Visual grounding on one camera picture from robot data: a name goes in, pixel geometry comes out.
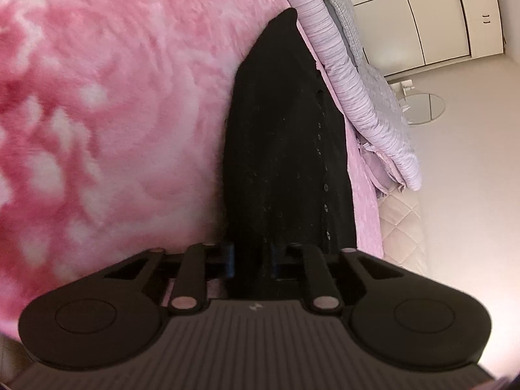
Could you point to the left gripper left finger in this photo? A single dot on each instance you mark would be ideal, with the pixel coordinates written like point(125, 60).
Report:
point(230, 261)

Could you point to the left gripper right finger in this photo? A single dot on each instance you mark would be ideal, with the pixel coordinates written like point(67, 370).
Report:
point(287, 261)

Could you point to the black knit buttoned garment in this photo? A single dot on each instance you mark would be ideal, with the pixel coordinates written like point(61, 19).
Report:
point(285, 178)

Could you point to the cream quilted headboard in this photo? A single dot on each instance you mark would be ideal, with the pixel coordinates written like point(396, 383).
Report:
point(402, 230)

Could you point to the pink pillow stack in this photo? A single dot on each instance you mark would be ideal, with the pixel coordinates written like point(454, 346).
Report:
point(381, 170)

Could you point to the lilac patterned pillow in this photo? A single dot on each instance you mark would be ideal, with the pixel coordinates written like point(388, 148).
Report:
point(388, 112)

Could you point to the pink floral plush blanket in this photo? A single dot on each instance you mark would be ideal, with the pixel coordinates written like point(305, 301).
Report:
point(112, 121)

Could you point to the cream wardrobe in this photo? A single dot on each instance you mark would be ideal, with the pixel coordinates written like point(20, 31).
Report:
point(403, 35)

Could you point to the lilac striped folded quilt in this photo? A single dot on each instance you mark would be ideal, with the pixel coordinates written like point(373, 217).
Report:
point(352, 94)

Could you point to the grey checked pillow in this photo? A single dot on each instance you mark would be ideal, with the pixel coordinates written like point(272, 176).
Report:
point(343, 16)

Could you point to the round wall mirror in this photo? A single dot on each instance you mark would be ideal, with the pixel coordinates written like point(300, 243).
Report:
point(422, 108)

